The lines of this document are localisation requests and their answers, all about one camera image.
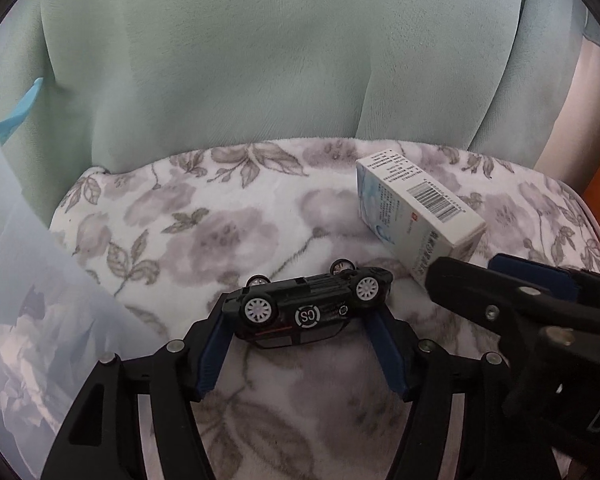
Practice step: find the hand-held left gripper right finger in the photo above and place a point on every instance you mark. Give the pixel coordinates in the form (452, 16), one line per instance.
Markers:
(387, 350)

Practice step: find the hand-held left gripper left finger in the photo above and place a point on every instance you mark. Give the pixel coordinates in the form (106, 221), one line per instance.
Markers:
(212, 355)

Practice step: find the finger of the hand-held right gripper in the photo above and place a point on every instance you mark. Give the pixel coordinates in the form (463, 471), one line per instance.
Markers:
(470, 290)
(540, 277)

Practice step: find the black toy car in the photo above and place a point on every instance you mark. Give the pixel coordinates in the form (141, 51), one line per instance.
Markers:
(310, 310)

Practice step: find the small white carton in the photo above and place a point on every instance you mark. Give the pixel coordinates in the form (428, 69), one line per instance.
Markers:
(410, 210)

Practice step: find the white paper ball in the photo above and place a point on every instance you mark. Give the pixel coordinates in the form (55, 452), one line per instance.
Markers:
(35, 370)

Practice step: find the clear plastic storage box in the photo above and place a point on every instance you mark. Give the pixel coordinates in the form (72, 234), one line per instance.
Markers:
(10, 240)

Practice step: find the floral fleece blanket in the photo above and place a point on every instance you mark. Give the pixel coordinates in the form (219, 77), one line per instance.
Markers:
(205, 240)

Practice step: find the pale green curtain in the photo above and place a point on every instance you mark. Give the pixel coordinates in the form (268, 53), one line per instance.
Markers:
(280, 60)

